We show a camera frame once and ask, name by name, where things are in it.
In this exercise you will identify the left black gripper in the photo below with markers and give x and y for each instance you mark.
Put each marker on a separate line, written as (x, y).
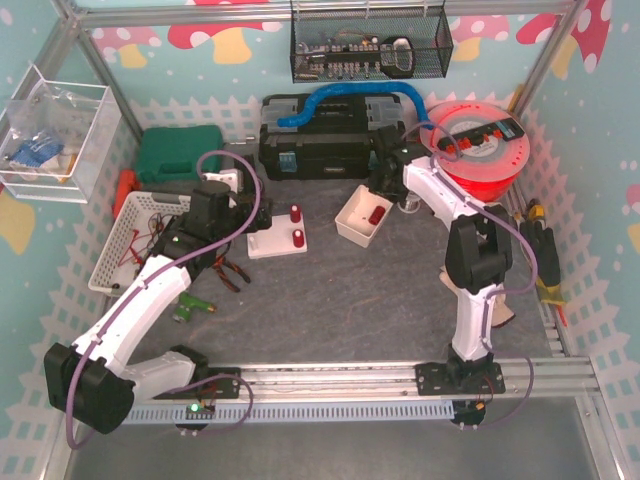
(255, 215)

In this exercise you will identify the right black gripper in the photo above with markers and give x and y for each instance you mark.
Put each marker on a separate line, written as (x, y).
(382, 179)

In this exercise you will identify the white peg base plate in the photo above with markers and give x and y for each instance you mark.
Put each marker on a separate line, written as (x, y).
(276, 241)

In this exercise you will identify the large red spring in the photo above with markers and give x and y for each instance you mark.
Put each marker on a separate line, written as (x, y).
(295, 214)

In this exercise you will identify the white parts tray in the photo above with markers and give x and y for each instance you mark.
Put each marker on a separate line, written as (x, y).
(352, 220)

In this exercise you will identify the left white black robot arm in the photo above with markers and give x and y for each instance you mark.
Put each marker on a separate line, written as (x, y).
(92, 380)

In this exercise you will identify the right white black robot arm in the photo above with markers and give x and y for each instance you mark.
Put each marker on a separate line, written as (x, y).
(478, 252)

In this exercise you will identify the black toolbox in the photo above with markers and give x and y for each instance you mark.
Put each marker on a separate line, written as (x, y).
(334, 144)

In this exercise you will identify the red filament spool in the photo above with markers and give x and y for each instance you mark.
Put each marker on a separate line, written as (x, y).
(486, 172)

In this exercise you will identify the green plastic case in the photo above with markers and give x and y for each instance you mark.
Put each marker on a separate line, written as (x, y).
(171, 153)

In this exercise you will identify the white perforated basket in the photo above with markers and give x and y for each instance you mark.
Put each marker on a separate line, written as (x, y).
(141, 220)

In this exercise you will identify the black red connector strip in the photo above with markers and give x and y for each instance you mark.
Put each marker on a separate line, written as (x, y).
(506, 129)

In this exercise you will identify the white work glove lower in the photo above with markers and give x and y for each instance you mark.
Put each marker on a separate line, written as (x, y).
(501, 315)

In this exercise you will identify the clear acrylic box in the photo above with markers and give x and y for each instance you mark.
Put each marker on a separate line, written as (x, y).
(84, 116)

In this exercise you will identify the blue white gloves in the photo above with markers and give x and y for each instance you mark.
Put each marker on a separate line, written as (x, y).
(40, 152)

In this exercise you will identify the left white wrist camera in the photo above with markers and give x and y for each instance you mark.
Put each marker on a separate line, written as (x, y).
(231, 177)

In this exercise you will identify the green screwdriver handle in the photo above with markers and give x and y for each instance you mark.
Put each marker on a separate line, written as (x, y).
(188, 304)

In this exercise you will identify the orange tool handle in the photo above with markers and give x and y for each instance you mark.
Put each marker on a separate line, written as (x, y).
(127, 183)

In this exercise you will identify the black mesh wire basket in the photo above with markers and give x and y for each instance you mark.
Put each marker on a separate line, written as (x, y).
(340, 41)

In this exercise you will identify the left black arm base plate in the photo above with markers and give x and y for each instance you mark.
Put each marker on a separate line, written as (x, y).
(224, 386)

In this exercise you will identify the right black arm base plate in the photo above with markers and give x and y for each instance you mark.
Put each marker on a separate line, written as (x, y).
(442, 379)

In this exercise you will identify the grey slotted cable duct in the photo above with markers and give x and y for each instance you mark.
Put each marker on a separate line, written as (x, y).
(231, 413)

